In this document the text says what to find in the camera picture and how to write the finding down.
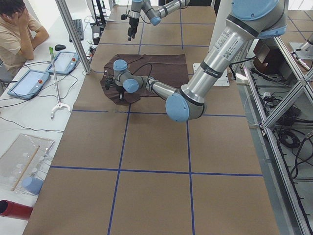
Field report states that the black cable bundle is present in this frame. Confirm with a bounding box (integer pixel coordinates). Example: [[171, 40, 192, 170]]
[[271, 122, 313, 172]]

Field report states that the wooden stick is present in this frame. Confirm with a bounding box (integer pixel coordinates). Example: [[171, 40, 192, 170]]
[[11, 145, 40, 191]]

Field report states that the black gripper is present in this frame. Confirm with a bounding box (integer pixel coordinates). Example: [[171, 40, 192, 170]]
[[116, 86, 125, 97], [128, 17, 138, 41]]

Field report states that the aluminium frame truss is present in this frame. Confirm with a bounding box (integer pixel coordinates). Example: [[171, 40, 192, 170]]
[[237, 32, 313, 235]]

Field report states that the blue plastic cup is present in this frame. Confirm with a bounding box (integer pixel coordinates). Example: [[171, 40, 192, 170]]
[[22, 177, 44, 195]]

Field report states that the clear plastic bag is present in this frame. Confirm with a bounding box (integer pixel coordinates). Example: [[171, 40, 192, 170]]
[[0, 134, 55, 195]]

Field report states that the dark brown t-shirt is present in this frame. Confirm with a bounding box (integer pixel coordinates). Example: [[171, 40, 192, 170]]
[[100, 54, 189, 105]]

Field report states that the seated person beige shirt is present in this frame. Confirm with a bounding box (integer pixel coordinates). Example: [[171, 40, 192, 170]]
[[0, 0, 49, 76]]

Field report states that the blue teach pendant far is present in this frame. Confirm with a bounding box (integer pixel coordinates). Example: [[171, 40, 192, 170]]
[[53, 51, 79, 75]]

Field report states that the red cylinder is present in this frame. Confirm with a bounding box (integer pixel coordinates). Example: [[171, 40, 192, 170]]
[[0, 200, 33, 220]]

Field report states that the black computer mouse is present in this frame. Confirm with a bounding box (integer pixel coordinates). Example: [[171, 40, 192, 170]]
[[54, 44, 66, 51]]

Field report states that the blue teach pendant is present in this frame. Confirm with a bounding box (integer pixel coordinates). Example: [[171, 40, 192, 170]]
[[7, 70, 50, 100], [53, 51, 79, 75]]

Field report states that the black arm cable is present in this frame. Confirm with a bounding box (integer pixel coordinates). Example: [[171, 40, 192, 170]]
[[131, 63, 154, 79]]

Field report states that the blue teach pendant near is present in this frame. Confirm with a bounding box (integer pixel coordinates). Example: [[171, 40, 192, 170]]
[[7, 70, 50, 100]]

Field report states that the reacher grabber tool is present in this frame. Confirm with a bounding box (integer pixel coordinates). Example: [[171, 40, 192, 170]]
[[49, 47, 71, 119]]

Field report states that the aluminium frame post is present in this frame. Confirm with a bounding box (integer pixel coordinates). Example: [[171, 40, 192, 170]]
[[56, 0, 91, 74]]

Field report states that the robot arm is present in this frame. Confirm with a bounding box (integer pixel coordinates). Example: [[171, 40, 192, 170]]
[[113, 0, 289, 122], [123, 0, 190, 41]]

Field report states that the black keyboard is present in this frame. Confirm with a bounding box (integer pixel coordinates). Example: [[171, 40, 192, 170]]
[[72, 19, 84, 41]]

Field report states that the brown paper table cover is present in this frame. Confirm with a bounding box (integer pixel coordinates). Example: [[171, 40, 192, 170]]
[[24, 6, 279, 235]]

